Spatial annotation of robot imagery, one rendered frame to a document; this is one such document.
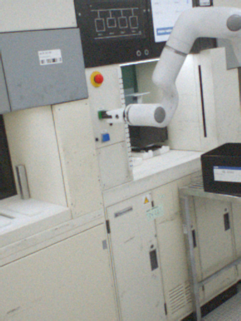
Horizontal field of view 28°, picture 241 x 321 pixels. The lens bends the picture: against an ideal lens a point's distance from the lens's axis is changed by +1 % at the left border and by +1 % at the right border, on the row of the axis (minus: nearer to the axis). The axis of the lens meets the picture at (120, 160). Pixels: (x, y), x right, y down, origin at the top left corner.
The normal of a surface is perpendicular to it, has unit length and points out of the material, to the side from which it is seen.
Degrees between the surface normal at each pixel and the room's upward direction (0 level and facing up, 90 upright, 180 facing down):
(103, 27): 90
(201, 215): 90
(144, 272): 90
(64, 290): 90
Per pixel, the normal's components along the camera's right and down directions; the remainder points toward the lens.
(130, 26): 0.66, 0.07
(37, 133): -0.74, 0.24
